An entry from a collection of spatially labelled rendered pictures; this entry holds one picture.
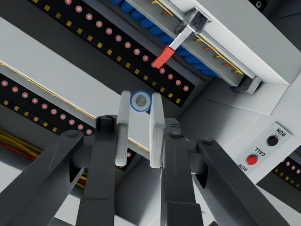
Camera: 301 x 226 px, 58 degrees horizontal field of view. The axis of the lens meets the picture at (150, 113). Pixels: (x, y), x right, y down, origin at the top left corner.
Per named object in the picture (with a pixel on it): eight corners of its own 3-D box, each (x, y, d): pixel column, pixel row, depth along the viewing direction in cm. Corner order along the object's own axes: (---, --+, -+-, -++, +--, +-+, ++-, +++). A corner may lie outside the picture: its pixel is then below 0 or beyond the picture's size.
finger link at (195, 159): (165, 151, 15) (218, 154, 15) (161, 116, 20) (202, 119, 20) (163, 174, 16) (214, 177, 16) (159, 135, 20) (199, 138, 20)
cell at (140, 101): (135, 116, 29) (135, 116, 22) (128, 100, 28) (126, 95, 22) (151, 108, 29) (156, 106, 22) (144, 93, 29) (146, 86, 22)
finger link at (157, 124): (153, 126, 16) (166, 127, 16) (152, 92, 23) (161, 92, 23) (149, 168, 17) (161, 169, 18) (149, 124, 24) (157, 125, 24)
